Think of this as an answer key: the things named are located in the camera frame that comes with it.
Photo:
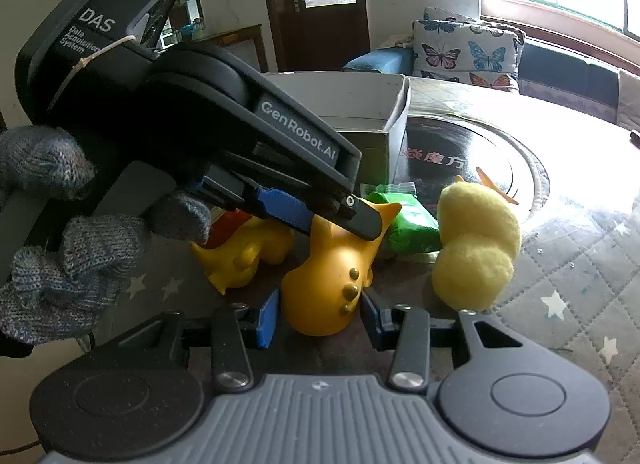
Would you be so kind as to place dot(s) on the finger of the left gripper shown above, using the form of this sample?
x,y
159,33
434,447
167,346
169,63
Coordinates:
x,y
285,209

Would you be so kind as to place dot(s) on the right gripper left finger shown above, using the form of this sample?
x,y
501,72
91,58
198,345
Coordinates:
x,y
238,326

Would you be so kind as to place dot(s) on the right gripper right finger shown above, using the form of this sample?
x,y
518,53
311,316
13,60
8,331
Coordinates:
x,y
406,331

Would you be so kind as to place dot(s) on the yellow rubber duck toy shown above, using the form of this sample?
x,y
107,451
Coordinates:
x,y
235,262

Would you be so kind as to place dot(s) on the orange rubber duck toy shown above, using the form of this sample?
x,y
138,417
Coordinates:
x,y
320,296

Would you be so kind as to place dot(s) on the yellow plush chick toy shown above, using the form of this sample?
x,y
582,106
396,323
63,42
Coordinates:
x,y
481,238

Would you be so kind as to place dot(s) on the red yellow apple slice toy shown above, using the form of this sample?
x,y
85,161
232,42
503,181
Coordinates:
x,y
224,226

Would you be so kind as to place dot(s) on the grey knit gloved hand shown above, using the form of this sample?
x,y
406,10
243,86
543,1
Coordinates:
x,y
63,292

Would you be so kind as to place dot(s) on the dark wooden cabinet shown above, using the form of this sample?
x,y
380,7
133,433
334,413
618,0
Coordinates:
x,y
242,26

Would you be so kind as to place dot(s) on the grey cardboard box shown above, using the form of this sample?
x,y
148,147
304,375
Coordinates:
x,y
370,109

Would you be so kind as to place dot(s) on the round black induction cooktop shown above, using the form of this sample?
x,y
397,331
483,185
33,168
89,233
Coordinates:
x,y
436,150

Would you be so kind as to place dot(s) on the dark wooden door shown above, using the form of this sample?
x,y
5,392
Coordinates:
x,y
318,35

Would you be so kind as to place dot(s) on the butterfly print pillow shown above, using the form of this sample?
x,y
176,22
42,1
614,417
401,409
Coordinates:
x,y
474,52

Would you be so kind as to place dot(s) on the blue sofa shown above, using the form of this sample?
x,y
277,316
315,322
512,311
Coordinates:
x,y
536,69

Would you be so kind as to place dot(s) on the black remote control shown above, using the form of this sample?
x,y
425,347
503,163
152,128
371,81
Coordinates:
x,y
635,138

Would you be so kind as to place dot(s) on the grey cushion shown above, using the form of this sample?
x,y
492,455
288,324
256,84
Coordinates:
x,y
628,105

